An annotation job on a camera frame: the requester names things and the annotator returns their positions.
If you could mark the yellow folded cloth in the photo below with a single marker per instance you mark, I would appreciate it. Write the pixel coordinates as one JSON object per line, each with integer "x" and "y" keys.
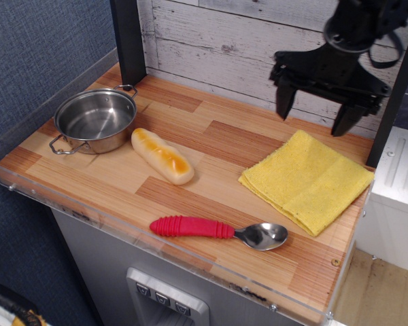
{"x": 307, "y": 181}

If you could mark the red handled metal spoon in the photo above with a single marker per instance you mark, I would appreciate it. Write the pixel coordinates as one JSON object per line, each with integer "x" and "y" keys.
{"x": 261, "y": 237}

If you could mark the grey cabinet with buttons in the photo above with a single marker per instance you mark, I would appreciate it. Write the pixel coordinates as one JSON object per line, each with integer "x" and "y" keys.
{"x": 130, "y": 285}

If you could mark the left black frame post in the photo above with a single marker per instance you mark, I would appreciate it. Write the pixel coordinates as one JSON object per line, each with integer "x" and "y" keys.
{"x": 125, "y": 16}

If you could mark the black frame post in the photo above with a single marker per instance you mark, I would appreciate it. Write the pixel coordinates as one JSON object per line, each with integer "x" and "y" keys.
{"x": 390, "y": 114}
{"x": 125, "y": 16}

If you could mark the yellow black object bottom left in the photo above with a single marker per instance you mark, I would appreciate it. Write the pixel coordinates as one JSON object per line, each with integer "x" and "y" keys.
{"x": 13, "y": 314}

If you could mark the clear acrylic table guard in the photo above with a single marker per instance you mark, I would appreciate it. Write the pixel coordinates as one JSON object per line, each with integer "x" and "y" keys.
{"x": 222, "y": 135}

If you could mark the small steel pot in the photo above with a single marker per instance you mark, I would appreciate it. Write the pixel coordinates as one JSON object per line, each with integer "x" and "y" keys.
{"x": 95, "y": 121}

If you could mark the toy bread loaf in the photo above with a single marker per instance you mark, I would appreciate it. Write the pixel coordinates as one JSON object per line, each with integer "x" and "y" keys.
{"x": 163, "y": 158}

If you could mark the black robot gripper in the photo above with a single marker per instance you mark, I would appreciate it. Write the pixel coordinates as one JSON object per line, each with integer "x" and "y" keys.
{"x": 331, "y": 74}

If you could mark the right black frame post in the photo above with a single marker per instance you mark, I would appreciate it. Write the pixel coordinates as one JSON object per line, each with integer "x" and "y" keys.
{"x": 390, "y": 114}

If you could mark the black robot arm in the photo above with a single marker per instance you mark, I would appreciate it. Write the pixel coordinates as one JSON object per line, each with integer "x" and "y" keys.
{"x": 356, "y": 25}

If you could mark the white ribbed side unit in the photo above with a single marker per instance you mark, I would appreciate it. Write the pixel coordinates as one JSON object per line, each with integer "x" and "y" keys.
{"x": 383, "y": 229}

